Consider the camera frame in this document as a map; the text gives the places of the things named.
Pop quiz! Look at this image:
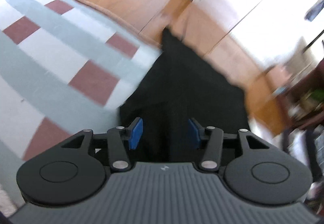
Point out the black garment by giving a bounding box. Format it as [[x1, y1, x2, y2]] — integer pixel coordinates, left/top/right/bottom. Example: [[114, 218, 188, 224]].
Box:
[[119, 29, 249, 163]]

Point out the checkered red white blanket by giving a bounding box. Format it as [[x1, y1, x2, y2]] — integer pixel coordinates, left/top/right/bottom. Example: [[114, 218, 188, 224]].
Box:
[[0, 0, 163, 212]]

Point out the dark wooden shelf unit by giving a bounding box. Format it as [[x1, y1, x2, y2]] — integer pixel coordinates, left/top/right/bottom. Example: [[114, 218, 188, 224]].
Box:
[[270, 60, 323, 133]]

